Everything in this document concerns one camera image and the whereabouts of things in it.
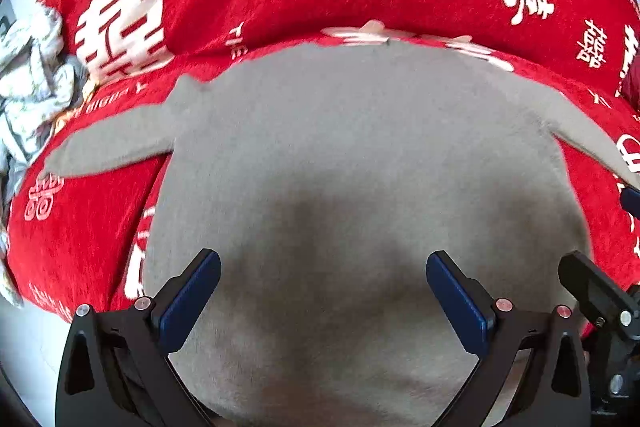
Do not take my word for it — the pale floral crumpled cloth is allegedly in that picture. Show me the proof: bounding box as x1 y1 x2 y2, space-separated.
0 4 91 308

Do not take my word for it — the grey knit sweater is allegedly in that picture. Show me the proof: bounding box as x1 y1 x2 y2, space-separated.
42 41 640 427

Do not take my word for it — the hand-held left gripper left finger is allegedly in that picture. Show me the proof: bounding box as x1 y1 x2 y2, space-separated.
55 248 223 427

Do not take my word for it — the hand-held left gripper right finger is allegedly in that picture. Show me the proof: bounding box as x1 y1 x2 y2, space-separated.
425 249 593 427

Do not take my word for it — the dark red cushion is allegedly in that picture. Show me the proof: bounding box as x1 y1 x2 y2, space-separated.
617 57 640 112

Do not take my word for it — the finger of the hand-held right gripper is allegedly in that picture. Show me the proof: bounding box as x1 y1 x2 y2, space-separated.
620 186 640 214
557 251 640 343

